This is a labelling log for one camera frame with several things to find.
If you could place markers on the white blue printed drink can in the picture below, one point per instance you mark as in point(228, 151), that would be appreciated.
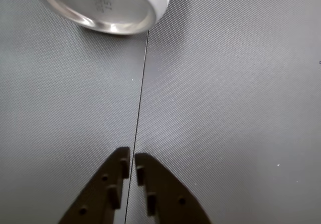
point(120, 3)

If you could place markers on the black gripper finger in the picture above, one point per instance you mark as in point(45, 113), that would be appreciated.
point(168, 196)
point(100, 194)

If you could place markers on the grey textured mat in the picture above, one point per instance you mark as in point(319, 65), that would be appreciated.
point(225, 96)
point(62, 96)

